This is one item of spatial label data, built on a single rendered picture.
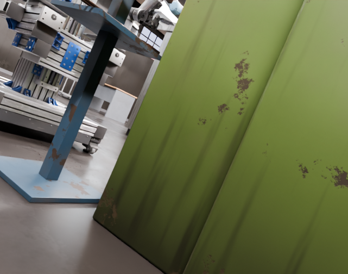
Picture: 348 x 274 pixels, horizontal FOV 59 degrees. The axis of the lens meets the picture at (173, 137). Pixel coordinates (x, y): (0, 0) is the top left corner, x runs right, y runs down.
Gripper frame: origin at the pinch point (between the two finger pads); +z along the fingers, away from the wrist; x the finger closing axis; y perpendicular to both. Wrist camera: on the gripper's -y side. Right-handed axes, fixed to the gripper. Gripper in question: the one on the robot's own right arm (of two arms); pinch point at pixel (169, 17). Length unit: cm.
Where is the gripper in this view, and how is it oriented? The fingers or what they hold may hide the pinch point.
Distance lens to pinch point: 188.3
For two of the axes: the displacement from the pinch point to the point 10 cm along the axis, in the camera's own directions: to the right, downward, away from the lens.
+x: -4.8, -1.8, -8.6
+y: -4.0, 9.2, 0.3
